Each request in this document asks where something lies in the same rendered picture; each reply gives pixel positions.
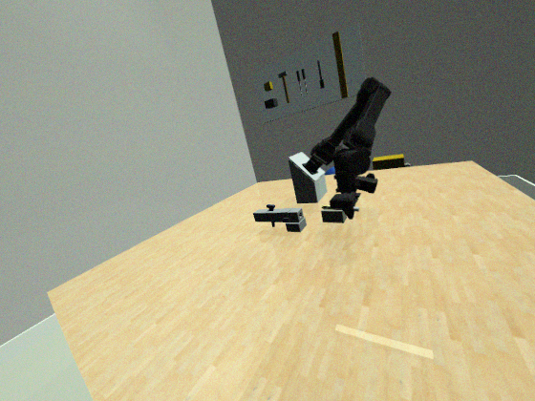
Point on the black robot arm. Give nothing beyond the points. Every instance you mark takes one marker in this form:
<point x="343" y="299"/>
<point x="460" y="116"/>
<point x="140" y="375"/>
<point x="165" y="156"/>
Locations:
<point x="358" y="131"/>

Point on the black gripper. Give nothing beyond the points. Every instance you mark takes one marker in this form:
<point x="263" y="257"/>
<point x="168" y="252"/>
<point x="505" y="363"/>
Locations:
<point x="347" y="199"/>

